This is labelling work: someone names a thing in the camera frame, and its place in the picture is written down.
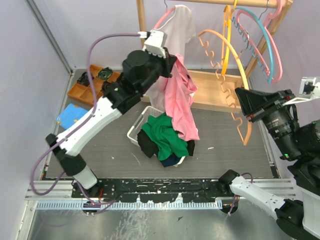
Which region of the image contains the pink t shirt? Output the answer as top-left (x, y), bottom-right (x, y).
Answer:
top-left (164, 54), bottom-right (200, 142)

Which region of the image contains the orange wooden compartment tray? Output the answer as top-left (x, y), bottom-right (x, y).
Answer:
top-left (67, 64), bottom-right (120, 107)

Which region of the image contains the yellow plastic hanger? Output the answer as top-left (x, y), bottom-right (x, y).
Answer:
top-left (220, 0), bottom-right (238, 76)

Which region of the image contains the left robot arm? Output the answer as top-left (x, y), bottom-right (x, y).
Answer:
top-left (45, 50), bottom-right (177, 198)

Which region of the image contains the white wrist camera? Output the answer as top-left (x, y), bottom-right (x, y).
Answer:
top-left (284, 76), bottom-right (320, 106)
top-left (138, 29), bottom-right (167, 59)

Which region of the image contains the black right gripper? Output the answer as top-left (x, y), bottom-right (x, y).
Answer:
top-left (232, 84), bottom-right (300, 156)

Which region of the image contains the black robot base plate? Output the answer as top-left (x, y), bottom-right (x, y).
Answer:
top-left (84, 178), bottom-right (234, 203)

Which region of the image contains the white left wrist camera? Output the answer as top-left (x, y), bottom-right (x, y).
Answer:
top-left (138, 29), bottom-right (167, 59)

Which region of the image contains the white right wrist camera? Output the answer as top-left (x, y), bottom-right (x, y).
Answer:
top-left (284, 76), bottom-right (320, 106)

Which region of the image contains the wooden clothes rack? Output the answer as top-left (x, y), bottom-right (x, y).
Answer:
top-left (136, 0), bottom-right (294, 113)

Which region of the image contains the green t shirt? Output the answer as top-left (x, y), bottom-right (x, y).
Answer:
top-left (142, 112), bottom-right (189, 161)

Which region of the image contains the pink plastic hanger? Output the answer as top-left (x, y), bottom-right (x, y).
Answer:
top-left (239, 0), bottom-right (285, 84)

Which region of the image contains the navy blue t shirt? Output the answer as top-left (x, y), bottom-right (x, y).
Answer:
top-left (160, 155), bottom-right (181, 168)

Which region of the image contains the black t shirt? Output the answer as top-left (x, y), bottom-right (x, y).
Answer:
top-left (137, 129), bottom-right (195, 158)

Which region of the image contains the blue folded cloth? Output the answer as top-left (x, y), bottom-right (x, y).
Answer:
top-left (55, 103), bottom-right (88, 130)

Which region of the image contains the white plastic basket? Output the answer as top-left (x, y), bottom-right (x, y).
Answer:
top-left (127, 106), bottom-right (186, 166)

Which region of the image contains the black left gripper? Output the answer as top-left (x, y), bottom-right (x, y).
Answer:
top-left (138, 47), bottom-right (178, 96)

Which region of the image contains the dark rolled sock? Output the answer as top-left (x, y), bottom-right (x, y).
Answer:
top-left (76, 72), bottom-right (90, 87)
top-left (97, 67), bottom-right (113, 81)

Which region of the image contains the pink hanger of white shirt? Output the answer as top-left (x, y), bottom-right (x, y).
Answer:
top-left (153, 1), bottom-right (176, 29)

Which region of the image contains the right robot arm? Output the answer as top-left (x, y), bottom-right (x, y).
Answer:
top-left (218, 87), bottom-right (320, 240)

